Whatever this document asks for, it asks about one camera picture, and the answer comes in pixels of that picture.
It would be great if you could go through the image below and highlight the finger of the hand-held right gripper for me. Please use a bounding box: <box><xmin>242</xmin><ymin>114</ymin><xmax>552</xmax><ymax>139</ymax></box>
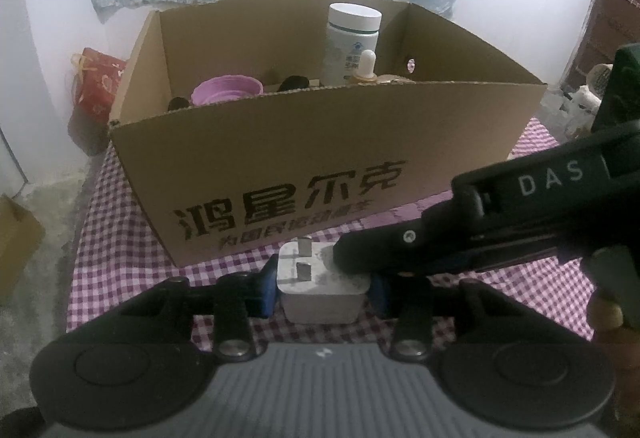
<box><xmin>331</xmin><ymin>203</ymin><xmax>481</xmax><ymax>276</ymax></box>
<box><xmin>395</xmin><ymin>238</ymin><xmax>588</xmax><ymax>279</ymax></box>

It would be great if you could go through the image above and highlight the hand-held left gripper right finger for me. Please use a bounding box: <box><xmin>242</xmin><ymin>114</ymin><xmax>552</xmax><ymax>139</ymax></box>
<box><xmin>370</xmin><ymin>270</ymin><xmax>521</xmax><ymax>361</ymax></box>

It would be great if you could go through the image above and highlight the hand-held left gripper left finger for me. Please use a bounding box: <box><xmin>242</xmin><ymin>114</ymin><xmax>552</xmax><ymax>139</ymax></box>
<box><xmin>122</xmin><ymin>255</ymin><xmax>280</xmax><ymax>361</ymax></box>

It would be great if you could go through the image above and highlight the white charger plug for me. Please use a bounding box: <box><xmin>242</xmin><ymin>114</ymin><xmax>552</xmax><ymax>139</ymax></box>
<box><xmin>276</xmin><ymin>238</ymin><xmax>372</xmax><ymax>325</ymax></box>

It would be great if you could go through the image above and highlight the brown cardboard box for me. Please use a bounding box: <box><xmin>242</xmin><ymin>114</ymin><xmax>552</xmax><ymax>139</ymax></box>
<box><xmin>107</xmin><ymin>0</ymin><xmax>548</xmax><ymax>269</ymax></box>

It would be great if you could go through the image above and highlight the green dropper bottle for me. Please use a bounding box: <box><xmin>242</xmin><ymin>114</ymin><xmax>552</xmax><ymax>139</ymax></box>
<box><xmin>350</xmin><ymin>49</ymin><xmax>378</xmax><ymax>86</ymax></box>

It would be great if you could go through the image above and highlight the pink plastic bowl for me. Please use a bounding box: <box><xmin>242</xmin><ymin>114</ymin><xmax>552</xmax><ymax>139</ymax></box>
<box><xmin>191</xmin><ymin>75</ymin><xmax>265</xmax><ymax>105</ymax></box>

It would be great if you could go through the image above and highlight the white plastic bottle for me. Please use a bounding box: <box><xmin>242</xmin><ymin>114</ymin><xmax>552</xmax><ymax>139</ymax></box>
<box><xmin>321</xmin><ymin>3</ymin><xmax>383</xmax><ymax>86</ymax></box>

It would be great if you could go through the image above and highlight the person's right hand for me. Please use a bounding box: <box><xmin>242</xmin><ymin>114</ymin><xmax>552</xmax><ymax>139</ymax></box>
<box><xmin>586</xmin><ymin>288</ymin><xmax>640</xmax><ymax>349</ymax></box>

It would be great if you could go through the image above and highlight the white cloth bundle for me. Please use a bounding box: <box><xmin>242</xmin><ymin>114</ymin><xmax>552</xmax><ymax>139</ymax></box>
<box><xmin>562</xmin><ymin>63</ymin><xmax>613</xmax><ymax>141</ymax></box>

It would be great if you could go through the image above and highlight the purple checkered tablecloth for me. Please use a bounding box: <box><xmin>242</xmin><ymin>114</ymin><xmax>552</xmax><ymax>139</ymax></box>
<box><xmin>67</xmin><ymin>115</ymin><xmax>601</xmax><ymax>369</ymax></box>

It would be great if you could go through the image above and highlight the brown wooden door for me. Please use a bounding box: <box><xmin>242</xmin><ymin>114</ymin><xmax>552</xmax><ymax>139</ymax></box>
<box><xmin>570</xmin><ymin>0</ymin><xmax>640</xmax><ymax>91</ymax></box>

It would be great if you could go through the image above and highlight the small cardboard box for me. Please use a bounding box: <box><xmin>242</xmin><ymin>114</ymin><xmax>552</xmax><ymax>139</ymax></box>
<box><xmin>0</xmin><ymin>194</ymin><xmax>47</xmax><ymax>306</ymax></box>

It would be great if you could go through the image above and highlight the red gift bag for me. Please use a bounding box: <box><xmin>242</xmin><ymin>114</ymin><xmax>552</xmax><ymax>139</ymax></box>
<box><xmin>70</xmin><ymin>47</ymin><xmax>128</xmax><ymax>124</ymax></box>

